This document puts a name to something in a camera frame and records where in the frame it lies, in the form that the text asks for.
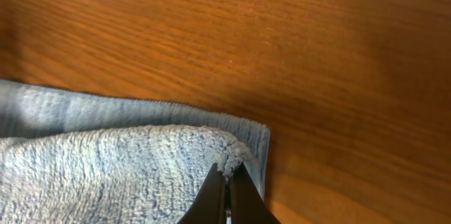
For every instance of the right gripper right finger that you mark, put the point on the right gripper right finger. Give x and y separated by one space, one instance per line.
246 205

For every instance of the blue microfiber cloth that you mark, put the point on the blue microfiber cloth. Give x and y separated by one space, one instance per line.
69 157

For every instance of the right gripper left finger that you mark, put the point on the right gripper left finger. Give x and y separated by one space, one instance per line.
209 206

